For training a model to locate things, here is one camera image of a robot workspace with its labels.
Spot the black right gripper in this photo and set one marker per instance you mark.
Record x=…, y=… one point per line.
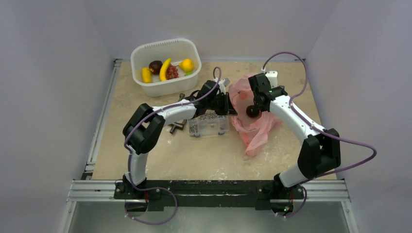
x=258, y=105

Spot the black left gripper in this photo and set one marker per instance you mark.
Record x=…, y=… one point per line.
x=227, y=108

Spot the dark plum fake fruit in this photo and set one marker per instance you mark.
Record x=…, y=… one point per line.
x=253, y=111

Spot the pink plastic bag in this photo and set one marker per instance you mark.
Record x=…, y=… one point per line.
x=253, y=131

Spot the red fake strawberries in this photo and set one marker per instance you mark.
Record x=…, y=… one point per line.
x=172, y=72

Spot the yellow fake banana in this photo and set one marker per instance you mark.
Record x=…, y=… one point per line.
x=162, y=73
x=146, y=75

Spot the dark red fake apple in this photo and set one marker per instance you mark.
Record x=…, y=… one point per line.
x=155, y=67

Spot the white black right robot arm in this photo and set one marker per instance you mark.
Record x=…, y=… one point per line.
x=320, y=150

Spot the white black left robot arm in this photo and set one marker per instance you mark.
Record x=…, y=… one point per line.
x=144, y=128

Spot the yellow fake lemon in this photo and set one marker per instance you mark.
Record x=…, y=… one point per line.
x=186, y=65

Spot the clear plastic screw organizer box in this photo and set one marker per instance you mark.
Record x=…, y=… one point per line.
x=208, y=124

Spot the white plastic basin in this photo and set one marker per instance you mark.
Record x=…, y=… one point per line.
x=176, y=49

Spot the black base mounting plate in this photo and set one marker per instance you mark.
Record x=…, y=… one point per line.
x=255, y=194

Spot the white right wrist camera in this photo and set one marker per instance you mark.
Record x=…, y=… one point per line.
x=272, y=78

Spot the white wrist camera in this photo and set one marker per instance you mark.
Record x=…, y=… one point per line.
x=222, y=84
x=272, y=78

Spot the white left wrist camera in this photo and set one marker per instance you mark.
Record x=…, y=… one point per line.
x=222, y=84

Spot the dark metal T-handle tool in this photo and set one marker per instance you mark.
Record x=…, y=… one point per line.
x=178, y=125

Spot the aluminium extrusion frame rail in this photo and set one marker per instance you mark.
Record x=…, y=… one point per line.
x=106, y=157

